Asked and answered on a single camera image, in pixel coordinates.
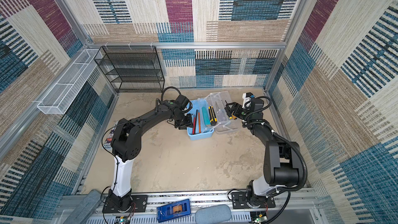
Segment black handled screwdriver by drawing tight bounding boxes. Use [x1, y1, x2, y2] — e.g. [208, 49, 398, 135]
[224, 101, 233, 119]

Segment orange hex key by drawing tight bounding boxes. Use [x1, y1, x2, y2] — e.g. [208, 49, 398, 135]
[197, 111, 201, 134]

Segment black hex key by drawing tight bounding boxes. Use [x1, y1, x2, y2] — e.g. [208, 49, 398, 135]
[191, 109, 199, 135]

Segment blue plastic tool box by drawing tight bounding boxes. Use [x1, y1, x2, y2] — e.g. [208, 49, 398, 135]
[187, 97, 215, 141]

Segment clear tool box tray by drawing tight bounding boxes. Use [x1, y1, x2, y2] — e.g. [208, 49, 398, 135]
[205, 91, 240, 135]

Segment teal utility knife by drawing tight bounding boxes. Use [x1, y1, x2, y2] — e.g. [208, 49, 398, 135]
[202, 107, 211, 127]

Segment yellow black utility knife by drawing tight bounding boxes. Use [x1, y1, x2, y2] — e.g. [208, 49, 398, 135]
[208, 106, 217, 126]

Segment clear handled screwdriver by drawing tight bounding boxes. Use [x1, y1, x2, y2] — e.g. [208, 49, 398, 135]
[219, 108, 228, 121]

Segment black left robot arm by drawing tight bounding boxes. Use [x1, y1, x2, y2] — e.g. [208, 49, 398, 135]
[102, 95, 193, 214]

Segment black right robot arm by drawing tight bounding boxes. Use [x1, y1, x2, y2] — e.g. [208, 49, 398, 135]
[226, 96, 308, 207]

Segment colourful paperback book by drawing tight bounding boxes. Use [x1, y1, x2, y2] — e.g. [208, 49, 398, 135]
[102, 126, 116, 152]

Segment blue tape dispenser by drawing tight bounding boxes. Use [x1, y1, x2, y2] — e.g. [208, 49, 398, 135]
[157, 199, 191, 223]

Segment grey foam pad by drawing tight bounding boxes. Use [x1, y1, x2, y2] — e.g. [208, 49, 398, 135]
[195, 204, 232, 224]

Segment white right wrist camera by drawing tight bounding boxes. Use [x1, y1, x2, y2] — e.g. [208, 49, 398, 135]
[243, 92, 255, 109]

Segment black wire mesh shelf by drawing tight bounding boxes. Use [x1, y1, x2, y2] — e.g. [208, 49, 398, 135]
[94, 46, 165, 93]

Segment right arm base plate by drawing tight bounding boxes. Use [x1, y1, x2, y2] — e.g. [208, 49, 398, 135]
[228, 191, 276, 209]

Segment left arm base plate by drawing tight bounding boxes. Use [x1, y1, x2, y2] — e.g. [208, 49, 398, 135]
[102, 194, 148, 214]

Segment white wire mesh basket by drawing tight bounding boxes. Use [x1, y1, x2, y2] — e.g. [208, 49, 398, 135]
[37, 49, 98, 115]

